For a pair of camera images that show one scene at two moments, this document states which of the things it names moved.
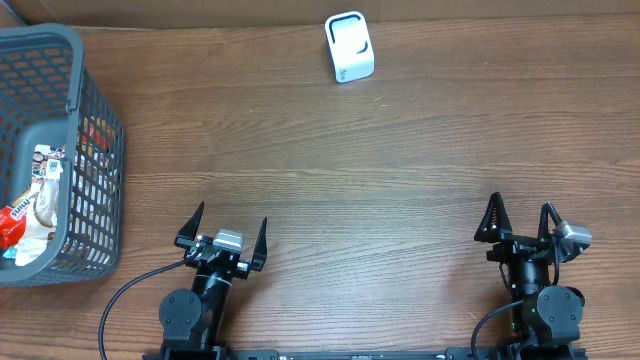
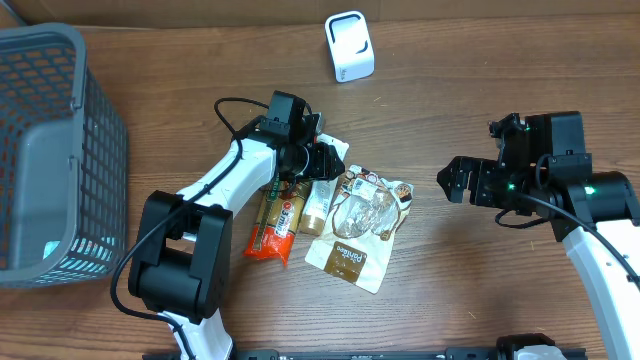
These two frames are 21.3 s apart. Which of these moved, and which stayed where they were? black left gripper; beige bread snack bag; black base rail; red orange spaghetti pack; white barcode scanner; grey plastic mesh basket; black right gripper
Moved: black left gripper; black right gripper; beige bread snack bag; red orange spaghetti pack
Stayed: white barcode scanner; grey plastic mesh basket; black base rail
